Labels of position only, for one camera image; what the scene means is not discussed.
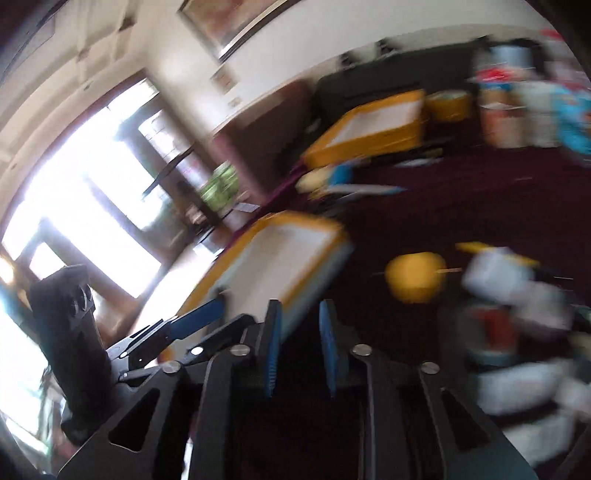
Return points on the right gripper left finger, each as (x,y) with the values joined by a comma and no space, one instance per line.
(175,424)

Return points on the far yellow cardboard tray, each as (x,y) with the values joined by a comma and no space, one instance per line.
(390,125)

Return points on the maroon armchair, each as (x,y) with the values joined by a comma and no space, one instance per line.
(260,140)

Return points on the framed wall picture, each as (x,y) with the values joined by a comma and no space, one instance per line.
(223,26)

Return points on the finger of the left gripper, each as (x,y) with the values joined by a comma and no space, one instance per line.
(221,338)
(139,349)

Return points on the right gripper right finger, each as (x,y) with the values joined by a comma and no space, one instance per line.
(414,425)

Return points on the yellow cardboard tray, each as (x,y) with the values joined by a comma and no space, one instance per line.
(390,125)
(289,256)

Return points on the clear jar blue cartoon label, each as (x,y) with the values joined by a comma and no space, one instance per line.
(572,113)

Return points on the yellow packing tape roll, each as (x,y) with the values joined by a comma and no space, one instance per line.
(450,105)

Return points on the maroon table cloth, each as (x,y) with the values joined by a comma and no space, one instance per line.
(535,203)

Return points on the clear jar orange label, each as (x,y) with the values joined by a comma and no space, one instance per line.
(502,118)

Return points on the near yellow cardboard tray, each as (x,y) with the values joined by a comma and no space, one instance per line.
(289,256)

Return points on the black sofa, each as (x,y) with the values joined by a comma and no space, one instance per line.
(446,67)

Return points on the dark wooden chair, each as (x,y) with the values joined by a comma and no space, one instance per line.
(183,179)

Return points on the small yellow jar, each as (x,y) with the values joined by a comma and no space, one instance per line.
(416,278)

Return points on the white power adapter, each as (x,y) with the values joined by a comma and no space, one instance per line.
(495,275)

